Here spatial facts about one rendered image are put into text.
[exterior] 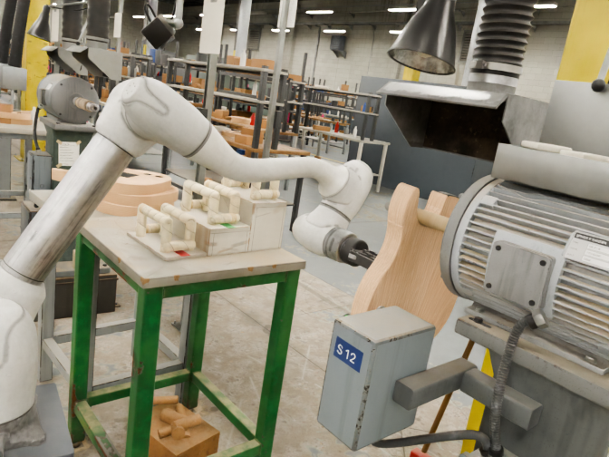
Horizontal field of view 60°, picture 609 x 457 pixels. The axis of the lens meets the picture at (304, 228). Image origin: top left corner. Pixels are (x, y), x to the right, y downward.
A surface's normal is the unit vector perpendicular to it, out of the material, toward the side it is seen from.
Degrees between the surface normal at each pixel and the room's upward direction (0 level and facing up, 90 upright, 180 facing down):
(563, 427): 90
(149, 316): 90
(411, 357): 90
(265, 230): 90
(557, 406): 107
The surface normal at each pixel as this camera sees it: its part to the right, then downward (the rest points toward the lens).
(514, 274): -0.76, 0.04
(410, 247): 0.62, 0.33
